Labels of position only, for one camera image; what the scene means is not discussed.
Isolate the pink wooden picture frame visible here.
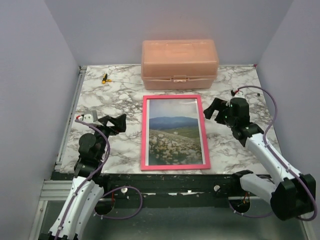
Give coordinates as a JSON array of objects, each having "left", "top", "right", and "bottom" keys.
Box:
[{"left": 140, "top": 94, "right": 211, "bottom": 171}]

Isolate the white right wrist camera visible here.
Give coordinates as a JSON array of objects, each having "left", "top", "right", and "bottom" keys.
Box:
[{"left": 230, "top": 89, "right": 246, "bottom": 99}]

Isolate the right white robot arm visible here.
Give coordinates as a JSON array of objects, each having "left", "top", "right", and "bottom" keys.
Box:
[{"left": 203, "top": 97, "right": 318, "bottom": 221}]

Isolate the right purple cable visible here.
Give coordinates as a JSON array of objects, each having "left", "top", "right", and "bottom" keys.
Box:
[{"left": 228, "top": 85, "right": 317, "bottom": 221}]

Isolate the yellow black screwdriver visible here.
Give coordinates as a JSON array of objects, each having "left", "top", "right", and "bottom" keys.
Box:
[{"left": 101, "top": 73, "right": 143, "bottom": 85}]

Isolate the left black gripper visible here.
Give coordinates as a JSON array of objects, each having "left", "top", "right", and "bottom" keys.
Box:
[{"left": 92, "top": 113, "right": 126, "bottom": 159}]

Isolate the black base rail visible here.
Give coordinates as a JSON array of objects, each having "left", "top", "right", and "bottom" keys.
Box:
[{"left": 93, "top": 173, "right": 251, "bottom": 209}]

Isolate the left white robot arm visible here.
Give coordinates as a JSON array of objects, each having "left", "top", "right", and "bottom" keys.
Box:
[{"left": 38, "top": 113, "right": 127, "bottom": 240}]

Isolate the purple cable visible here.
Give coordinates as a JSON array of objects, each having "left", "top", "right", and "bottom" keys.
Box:
[
  {"left": 228, "top": 85, "right": 317, "bottom": 221},
  {"left": 53, "top": 117, "right": 144, "bottom": 240}
]

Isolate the pink translucent plastic toolbox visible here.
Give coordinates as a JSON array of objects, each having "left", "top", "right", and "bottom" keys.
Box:
[{"left": 140, "top": 39, "right": 219, "bottom": 90}]

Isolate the landscape photo print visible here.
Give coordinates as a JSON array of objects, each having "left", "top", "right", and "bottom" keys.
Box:
[{"left": 145, "top": 97, "right": 206, "bottom": 167}]

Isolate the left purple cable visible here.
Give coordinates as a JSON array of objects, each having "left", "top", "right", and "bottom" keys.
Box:
[{"left": 53, "top": 117, "right": 144, "bottom": 240}]

